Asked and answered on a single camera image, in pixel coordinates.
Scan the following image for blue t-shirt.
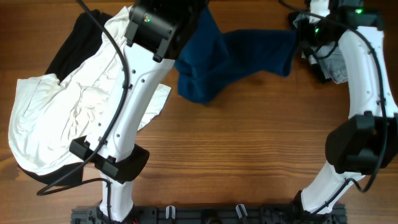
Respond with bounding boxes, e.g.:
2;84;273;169
174;8;298;104

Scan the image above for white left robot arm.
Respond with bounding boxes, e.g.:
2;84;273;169
70;0;208;223

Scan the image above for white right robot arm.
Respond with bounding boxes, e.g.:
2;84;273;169
294;1;397;218

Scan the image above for folded black garment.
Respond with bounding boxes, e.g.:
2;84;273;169
288;12;331;84

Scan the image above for folded light blue jeans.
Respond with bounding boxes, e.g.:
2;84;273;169
292;12;351;85

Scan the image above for black garment under pile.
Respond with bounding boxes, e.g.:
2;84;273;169
18;9;113;186

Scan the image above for white t-shirt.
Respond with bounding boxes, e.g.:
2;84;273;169
8;7;170;175

